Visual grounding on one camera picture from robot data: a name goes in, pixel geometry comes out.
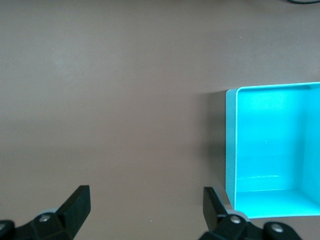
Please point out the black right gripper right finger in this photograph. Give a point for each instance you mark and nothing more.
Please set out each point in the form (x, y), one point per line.
(225, 227)

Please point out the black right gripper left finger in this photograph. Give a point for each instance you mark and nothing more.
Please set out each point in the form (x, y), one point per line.
(67, 220)

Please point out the teal plastic storage bin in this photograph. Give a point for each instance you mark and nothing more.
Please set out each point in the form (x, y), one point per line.
(270, 137)

